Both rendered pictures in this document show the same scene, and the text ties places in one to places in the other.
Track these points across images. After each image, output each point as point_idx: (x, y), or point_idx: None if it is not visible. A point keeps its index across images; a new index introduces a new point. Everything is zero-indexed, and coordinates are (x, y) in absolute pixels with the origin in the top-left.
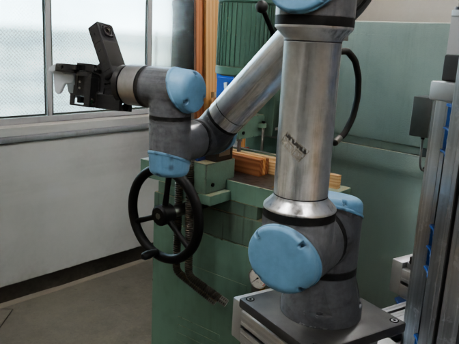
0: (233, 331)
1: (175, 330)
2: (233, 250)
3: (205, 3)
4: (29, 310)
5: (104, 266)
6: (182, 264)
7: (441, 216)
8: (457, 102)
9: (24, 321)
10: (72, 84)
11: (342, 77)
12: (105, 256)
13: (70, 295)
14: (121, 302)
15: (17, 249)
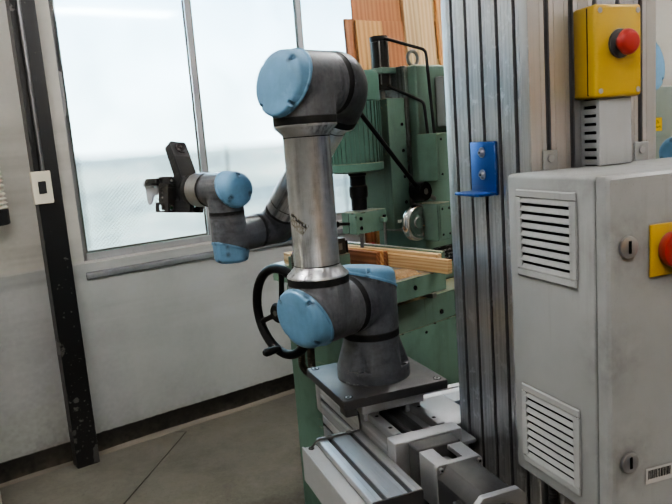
0: (317, 405)
1: (318, 433)
2: None
3: None
4: (202, 432)
5: (281, 388)
6: (316, 364)
7: (456, 275)
8: (451, 172)
9: (195, 442)
10: None
11: None
12: (281, 377)
13: (243, 417)
14: (294, 421)
15: (187, 370)
